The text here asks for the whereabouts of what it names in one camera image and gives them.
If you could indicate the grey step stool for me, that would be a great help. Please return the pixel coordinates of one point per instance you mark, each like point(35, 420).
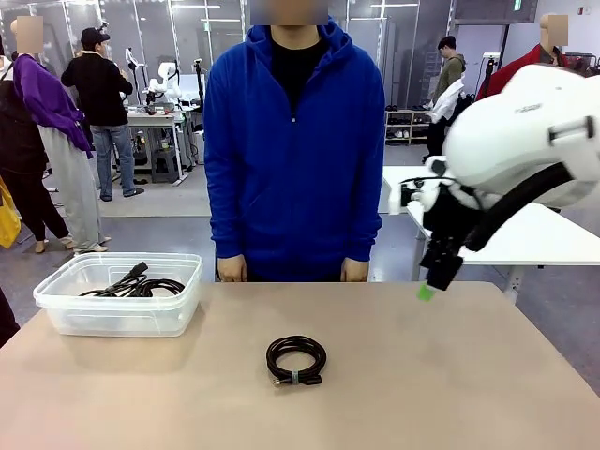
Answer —
point(165, 164)

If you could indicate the black fabric item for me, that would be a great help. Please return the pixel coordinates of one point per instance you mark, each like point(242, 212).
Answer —
point(5, 319)

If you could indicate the person in black jacket, cap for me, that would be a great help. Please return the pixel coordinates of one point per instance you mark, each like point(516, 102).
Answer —
point(98, 94)

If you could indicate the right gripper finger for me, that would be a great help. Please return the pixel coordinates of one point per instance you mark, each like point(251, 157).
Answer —
point(430, 286)
point(450, 269)

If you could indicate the yellow bag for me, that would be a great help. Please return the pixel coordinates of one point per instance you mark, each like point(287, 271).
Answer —
point(7, 220)

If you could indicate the black tripod with camera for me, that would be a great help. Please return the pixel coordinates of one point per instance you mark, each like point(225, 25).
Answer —
point(490, 63)

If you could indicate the mannequin in purple top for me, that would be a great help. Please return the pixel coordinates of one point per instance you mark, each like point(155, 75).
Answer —
point(37, 94)

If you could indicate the person in blue hoodie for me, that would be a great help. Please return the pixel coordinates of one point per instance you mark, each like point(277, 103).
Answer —
point(290, 164)

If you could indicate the mannequin with red shawl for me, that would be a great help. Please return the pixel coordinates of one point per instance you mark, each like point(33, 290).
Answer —
point(492, 82)

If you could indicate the person in olive jacket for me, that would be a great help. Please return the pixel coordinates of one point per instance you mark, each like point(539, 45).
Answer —
point(452, 70)

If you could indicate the background work desk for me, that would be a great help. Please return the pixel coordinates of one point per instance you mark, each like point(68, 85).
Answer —
point(154, 117)

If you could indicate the person's left hand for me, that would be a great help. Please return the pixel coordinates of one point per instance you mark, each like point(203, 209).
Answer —
point(355, 269)

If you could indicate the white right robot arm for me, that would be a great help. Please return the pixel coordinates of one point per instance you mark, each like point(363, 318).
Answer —
point(515, 140)

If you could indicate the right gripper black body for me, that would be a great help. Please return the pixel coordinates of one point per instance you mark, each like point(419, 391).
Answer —
point(445, 220)

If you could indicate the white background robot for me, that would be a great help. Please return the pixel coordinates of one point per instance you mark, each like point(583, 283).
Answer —
point(166, 77)

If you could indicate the person's right hand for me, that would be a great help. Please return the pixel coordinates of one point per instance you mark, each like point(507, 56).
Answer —
point(232, 269)

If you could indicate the clear plastic storage box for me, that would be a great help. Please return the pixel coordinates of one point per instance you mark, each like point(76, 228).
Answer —
point(117, 319)

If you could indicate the shoe rack with shoes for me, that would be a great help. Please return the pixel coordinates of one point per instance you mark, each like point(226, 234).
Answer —
point(403, 122)

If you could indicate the thin black tripod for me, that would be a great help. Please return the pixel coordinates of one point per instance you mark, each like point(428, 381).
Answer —
point(200, 94)

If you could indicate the white table with legs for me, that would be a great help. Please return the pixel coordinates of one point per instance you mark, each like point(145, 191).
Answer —
point(539, 244)

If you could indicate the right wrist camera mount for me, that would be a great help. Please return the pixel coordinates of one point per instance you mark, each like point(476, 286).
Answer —
point(407, 194)

